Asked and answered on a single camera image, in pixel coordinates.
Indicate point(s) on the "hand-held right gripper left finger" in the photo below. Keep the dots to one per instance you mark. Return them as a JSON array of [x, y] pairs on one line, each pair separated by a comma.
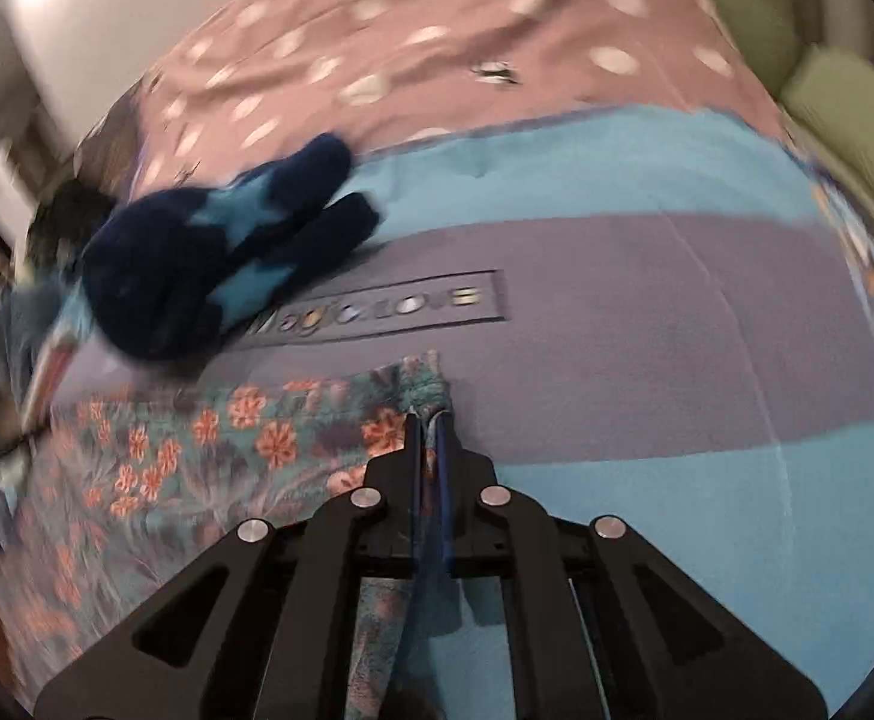
[[413, 457]]

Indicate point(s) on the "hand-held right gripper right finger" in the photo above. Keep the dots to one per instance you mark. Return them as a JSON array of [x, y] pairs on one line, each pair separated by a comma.
[[444, 457]]

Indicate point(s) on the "floral blue shirt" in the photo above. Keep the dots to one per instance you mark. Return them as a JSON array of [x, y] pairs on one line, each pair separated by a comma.
[[182, 480]]

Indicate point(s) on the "dark clothes pile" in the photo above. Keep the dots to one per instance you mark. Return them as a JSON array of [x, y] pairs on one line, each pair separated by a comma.
[[69, 225]]

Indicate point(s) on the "navy star-print garment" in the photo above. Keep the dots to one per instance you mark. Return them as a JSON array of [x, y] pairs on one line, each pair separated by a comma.
[[182, 270]]

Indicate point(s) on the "pink polka-dot sheet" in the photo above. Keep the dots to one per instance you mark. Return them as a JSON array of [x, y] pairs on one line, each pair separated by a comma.
[[444, 37]]

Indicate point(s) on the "green pillow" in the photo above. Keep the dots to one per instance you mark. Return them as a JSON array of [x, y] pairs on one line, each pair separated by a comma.
[[751, 7], [856, 135]]

